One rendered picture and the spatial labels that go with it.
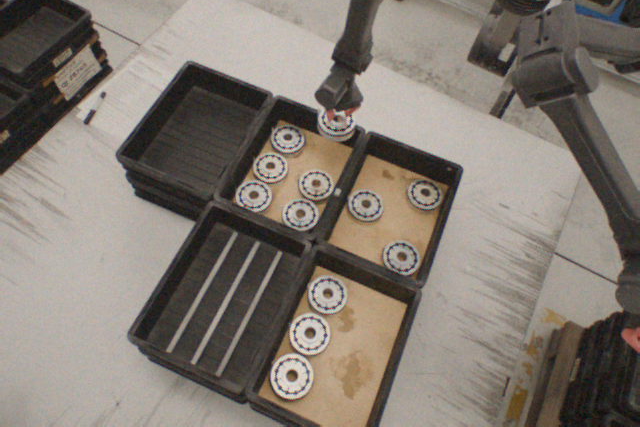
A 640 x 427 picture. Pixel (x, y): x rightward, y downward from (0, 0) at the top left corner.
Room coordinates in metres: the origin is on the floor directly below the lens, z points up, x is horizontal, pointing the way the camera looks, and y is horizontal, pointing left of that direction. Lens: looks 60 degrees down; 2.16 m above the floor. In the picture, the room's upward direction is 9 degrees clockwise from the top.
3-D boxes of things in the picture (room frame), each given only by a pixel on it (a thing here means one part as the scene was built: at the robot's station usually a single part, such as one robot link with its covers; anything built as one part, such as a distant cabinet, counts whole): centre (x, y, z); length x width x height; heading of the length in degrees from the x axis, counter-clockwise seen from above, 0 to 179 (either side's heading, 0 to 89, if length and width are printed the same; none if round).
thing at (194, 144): (0.86, 0.37, 0.87); 0.40 x 0.30 x 0.11; 165
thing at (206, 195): (0.86, 0.37, 0.92); 0.40 x 0.30 x 0.02; 165
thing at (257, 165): (0.79, 0.15, 0.86); 0.10 x 0.10 x 0.01
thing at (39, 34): (1.42, 1.23, 0.37); 0.40 x 0.30 x 0.45; 158
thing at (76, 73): (1.39, 1.08, 0.41); 0.31 x 0.02 x 0.16; 158
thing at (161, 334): (0.39, 0.19, 0.87); 0.40 x 0.30 x 0.11; 165
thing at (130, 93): (1.09, 0.69, 0.70); 0.33 x 0.23 x 0.01; 159
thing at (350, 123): (0.86, -0.02, 1.04); 0.10 x 0.10 x 0.01
